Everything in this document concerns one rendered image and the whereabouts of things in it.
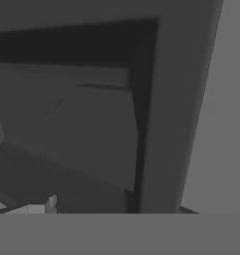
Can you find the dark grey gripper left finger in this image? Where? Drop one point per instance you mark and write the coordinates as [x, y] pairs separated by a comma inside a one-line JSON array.
[[42, 205]]

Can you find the dark grey fridge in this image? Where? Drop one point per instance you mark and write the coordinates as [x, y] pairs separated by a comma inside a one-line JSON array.
[[178, 99]]

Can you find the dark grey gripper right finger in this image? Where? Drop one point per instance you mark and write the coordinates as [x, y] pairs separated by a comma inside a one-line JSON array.
[[188, 210]]

